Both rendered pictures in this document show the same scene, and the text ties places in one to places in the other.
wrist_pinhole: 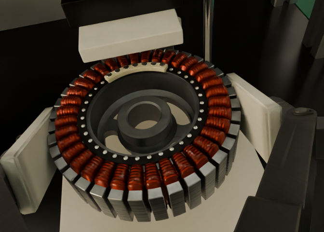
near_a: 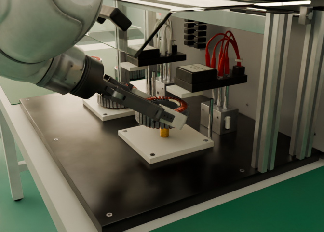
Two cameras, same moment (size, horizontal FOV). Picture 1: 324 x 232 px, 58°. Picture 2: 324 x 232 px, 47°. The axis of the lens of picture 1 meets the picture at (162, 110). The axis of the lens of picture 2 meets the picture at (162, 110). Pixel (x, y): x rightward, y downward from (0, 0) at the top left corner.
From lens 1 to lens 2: 0.67 m
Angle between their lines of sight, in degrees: 56
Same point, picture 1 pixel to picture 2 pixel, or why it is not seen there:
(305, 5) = (316, 171)
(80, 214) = (139, 128)
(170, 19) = (185, 92)
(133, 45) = (173, 91)
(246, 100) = (168, 110)
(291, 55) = (248, 160)
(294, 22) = (277, 159)
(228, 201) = (156, 147)
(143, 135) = not seen: hidden behind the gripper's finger
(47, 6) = not seen: hidden behind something
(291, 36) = not seen: hidden behind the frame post
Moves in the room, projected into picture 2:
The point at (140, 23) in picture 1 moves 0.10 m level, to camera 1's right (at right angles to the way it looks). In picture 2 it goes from (181, 89) to (209, 104)
